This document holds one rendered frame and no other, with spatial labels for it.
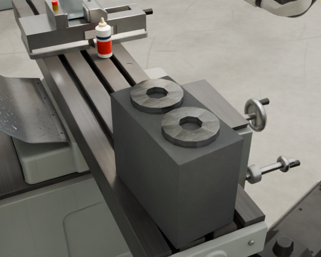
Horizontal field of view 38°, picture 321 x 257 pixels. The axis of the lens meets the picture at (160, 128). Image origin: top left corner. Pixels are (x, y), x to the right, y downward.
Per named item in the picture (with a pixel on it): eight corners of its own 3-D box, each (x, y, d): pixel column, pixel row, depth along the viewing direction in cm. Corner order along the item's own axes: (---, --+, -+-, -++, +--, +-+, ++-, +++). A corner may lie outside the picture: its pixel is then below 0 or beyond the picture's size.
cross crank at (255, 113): (254, 117, 169) (258, 88, 161) (273, 135, 160) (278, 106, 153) (215, 128, 163) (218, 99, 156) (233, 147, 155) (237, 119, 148)
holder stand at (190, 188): (167, 152, 97) (168, 67, 85) (234, 221, 82) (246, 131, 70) (115, 173, 92) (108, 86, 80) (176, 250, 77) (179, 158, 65)
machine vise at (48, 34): (131, 18, 150) (130, -17, 143) (149, 37, 139) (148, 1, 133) (20, 37, 139) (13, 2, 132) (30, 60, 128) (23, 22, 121)
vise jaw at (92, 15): (95, 4, 141) (94, -9, 139) (108, 20, 132) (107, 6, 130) (75, 7, 139) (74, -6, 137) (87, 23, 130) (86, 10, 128)
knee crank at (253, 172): (292, 159, 164) (295, 146, 160) (303, 170, 159) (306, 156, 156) (239, 177, 157) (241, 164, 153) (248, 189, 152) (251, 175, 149)
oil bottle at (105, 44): (109, 50, 133) (106, 13, 126) (114, 56, 130) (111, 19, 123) (96, 53, 131) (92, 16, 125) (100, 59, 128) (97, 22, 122)
